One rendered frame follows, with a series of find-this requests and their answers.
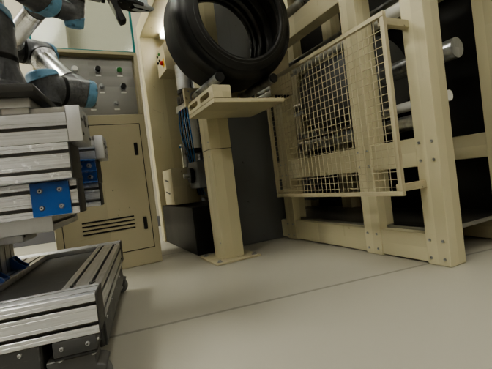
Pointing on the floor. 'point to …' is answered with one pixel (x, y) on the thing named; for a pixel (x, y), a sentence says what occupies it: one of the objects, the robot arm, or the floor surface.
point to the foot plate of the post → (229, 258)
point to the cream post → (220, 170)
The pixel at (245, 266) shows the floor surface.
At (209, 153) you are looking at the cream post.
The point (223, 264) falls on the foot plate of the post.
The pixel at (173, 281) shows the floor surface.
